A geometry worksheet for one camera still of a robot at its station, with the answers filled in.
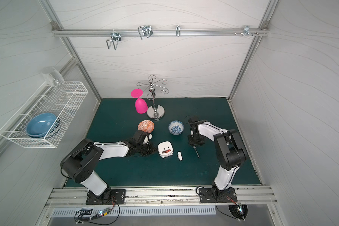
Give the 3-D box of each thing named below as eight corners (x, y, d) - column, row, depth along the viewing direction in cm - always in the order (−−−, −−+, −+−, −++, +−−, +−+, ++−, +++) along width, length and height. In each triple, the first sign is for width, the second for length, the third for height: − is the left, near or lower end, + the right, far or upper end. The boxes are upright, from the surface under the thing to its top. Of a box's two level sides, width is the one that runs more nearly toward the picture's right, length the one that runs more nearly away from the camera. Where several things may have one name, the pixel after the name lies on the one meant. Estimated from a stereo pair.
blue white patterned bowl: (173, 137, 98) (173, 134, 95) (166, 127, 104) (166, 124, 100) (185, 131, 102) (186, 128, 98) (178, 121, 107) (178, 118, 104)
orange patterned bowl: (137, 129, 102) (136, 126, 99) (142, 121, 107) (141, 118, 104) (153, 133, 100) (152, 130, 97) (157, 124, 105) (156, 121, 102)
